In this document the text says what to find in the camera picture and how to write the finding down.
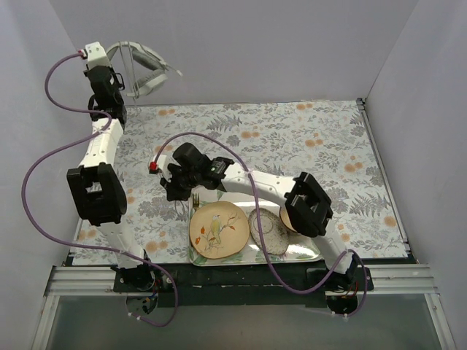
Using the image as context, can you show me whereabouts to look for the grey white headphones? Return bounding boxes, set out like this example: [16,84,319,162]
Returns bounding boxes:
[106,41,183,100]

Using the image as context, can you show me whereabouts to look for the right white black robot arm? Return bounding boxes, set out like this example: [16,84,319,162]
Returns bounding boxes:
[155,155,358,290]

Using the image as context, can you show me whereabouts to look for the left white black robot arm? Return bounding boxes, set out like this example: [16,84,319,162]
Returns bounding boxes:
[66,66,155,292]

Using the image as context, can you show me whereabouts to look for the gold fork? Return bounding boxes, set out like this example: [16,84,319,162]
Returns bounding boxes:
[192,193,200,211]

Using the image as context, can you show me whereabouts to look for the beige bird plate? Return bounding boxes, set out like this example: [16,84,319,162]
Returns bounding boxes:
[189,201,250,260]

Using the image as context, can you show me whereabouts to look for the floral patterned table mat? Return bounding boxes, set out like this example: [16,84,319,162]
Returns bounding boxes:
[71,101,409,266]

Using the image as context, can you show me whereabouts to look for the brown beige bowl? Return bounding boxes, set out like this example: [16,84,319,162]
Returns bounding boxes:
[279,208,297,234]

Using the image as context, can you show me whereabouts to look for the speckled oval dish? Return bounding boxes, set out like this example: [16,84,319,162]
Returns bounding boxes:
[248,208,289,255]

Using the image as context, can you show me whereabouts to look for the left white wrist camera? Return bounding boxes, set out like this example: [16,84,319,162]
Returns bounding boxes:
[84,42,112,70]

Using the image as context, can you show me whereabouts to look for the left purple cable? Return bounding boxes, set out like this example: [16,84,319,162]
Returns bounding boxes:
[20,50,180,328]

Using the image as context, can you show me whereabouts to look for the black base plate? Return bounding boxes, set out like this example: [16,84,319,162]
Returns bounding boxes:
[112,262,374,308]

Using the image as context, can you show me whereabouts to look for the aluminium frame rail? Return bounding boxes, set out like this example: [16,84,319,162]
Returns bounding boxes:
[45,264,439,296]

